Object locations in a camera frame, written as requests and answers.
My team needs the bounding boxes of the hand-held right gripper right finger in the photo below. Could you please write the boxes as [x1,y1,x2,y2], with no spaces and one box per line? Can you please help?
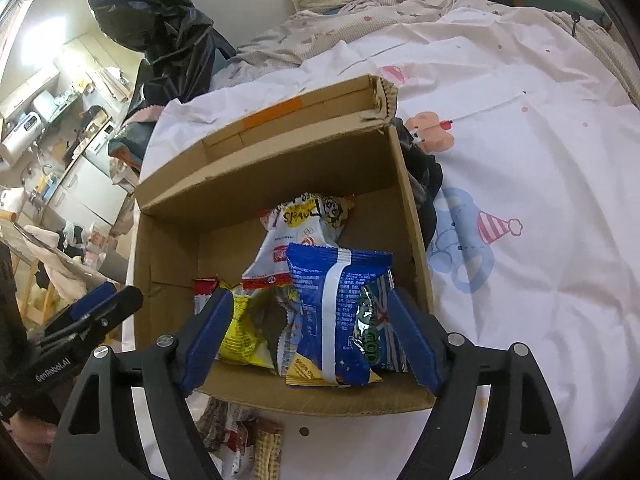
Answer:
[386,286,574,480]

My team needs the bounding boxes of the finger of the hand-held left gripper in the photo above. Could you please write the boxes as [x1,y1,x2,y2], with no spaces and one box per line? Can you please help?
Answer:
[42,281,121,333]
[37,286,146,346]

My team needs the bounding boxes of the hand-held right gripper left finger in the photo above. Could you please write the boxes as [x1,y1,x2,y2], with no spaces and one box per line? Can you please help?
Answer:
[47,286,236,480]

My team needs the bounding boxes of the white bar packet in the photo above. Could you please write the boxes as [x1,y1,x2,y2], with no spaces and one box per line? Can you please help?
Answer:
[192,276,222,317]

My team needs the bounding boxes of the green striped snack packet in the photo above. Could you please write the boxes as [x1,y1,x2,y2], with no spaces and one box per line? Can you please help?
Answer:
[350,280,410,374]

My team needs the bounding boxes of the blue snack packet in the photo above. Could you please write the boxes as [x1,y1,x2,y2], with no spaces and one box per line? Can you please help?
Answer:
[285,241,393,389]

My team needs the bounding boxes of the white red snack packet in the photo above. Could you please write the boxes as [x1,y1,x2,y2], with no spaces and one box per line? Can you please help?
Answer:
[241,192,357,292]

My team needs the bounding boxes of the brown cardboard box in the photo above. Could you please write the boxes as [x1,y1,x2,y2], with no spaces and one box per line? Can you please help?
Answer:
[132,74,437,417]

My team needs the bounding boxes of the grey trash bin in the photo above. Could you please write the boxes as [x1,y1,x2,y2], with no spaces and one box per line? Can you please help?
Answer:
[92,250,131,286]

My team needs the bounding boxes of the pale pink hanging towel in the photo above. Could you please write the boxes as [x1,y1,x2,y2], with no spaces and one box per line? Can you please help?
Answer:
[20,222,91,301]

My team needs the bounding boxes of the wooden chair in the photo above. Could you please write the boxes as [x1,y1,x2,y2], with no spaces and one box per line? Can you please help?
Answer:
[20,255,56,326]

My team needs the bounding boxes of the snack packets outside box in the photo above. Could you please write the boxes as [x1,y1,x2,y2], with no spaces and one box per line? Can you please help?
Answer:
[197,397,236,453]

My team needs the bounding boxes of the white kitchen base cabinet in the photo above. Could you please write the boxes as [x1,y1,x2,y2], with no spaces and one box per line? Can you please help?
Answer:
[42,152,126,226]

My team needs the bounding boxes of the white red small packet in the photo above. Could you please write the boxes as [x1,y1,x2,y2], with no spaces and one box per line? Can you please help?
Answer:
[222,422,256,480]

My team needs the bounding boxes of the checkered yellow red snack packet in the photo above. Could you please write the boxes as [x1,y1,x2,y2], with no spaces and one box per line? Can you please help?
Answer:
[252,420,285,480]

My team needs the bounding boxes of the dark grey cloth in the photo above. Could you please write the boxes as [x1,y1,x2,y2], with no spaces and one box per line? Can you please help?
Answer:
[397,117,445,261]

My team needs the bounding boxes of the green orange garment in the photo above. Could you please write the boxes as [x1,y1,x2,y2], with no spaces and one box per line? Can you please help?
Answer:
[107,120,151,171]

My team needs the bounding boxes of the white water heater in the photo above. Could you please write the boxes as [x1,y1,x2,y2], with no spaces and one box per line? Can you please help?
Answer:
[0,110,43,166]

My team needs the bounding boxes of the white printed bedsheet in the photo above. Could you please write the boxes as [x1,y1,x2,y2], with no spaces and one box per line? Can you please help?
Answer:
[140,0,640,480]

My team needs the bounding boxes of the black plastic bag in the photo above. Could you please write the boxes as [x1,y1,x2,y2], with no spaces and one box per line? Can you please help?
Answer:
[82,0,236,121]

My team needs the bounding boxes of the grey floral quilt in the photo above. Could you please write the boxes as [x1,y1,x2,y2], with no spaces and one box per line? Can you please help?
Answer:
[235,0,461,68]

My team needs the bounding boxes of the beige knit blanket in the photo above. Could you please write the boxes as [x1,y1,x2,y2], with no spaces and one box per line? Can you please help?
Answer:
[545,10,640,111]

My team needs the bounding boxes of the white wall cabinet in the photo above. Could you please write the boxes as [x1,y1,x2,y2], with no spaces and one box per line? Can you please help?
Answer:
[0,62,61,116]

